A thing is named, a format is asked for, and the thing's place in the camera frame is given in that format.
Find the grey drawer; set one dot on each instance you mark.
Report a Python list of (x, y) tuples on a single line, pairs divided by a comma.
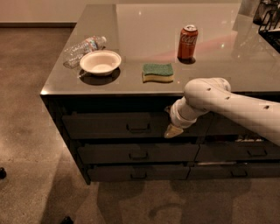
[(137, 152), (235, 171), (138, 172), (237, 151), (116, 125), (220, 125)]

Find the black object on floor left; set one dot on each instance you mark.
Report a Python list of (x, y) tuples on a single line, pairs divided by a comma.
[(3, 173)]

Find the white paper bowl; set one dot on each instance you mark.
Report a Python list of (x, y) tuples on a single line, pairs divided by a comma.
[(100, 63)]

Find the green yellow sponge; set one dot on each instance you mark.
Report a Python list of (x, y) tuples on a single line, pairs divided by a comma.
[(157, 73)]

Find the black wire rack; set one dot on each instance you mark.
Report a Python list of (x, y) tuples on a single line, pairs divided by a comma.
[(267, 17)]

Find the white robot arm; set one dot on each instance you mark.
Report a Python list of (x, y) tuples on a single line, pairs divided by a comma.
[(214, 95)]

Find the black object on floor bottom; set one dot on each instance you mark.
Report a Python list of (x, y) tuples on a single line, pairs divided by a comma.
[(67, 220)]

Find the clear plastic water bottle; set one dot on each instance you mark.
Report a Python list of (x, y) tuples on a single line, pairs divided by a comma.
[(73, 54)]

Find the dark grey drawer cabinet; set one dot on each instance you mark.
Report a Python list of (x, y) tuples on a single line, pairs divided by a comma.
[(228, 46)]

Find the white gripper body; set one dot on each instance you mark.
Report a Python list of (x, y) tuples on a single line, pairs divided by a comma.
[(177, 117)]

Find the black object on floor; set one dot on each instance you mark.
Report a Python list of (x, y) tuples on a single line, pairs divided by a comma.
[(3, 173), (67, 220)]

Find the red cola can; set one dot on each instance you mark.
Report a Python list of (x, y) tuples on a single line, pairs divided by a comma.
[(187, 43)]

